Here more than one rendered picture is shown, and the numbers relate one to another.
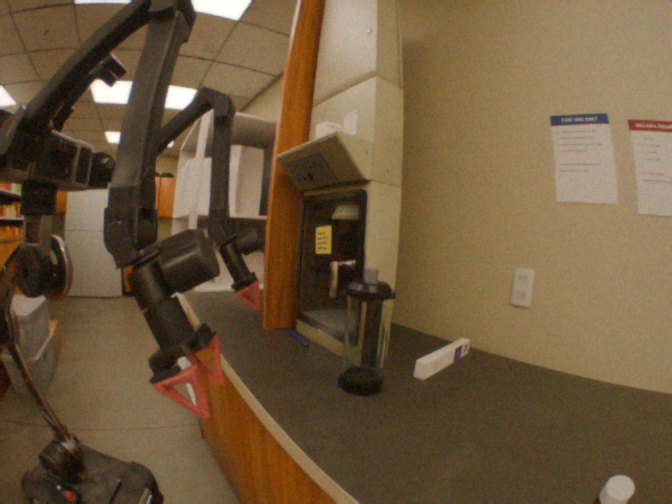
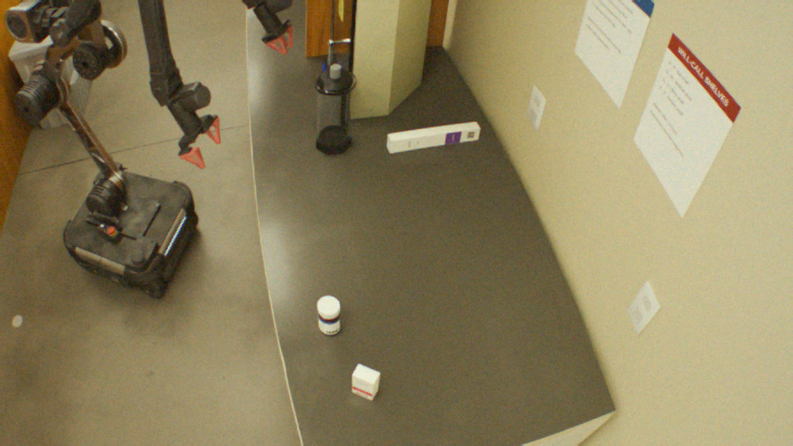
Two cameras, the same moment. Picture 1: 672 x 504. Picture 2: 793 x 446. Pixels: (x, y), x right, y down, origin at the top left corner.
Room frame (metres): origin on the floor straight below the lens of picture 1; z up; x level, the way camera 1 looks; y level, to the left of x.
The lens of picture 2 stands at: (-0.47, -0.62, 2.06)
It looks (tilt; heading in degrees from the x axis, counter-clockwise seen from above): 50 degrees down; 17
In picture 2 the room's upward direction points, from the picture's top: 7 degrees clockwise
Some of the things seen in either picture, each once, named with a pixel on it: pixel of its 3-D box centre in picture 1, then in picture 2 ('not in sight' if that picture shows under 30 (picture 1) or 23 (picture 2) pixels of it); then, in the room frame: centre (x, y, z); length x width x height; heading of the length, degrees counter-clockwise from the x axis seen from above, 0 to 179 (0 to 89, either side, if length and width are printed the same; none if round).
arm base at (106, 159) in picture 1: (109, 170); not in sight; (0.76, 0.77, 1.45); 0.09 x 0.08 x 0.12; 9
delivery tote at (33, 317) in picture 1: (24, 323); (52, 44); (1.17, 2.35, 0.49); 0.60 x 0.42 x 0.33; 37
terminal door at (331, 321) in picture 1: (325, 263); (342, 26); (0.84, 0.03, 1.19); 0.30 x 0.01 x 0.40; 37
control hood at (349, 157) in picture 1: (317, 165); not in sight; (0.81, 0.07, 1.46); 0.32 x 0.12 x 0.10; 37
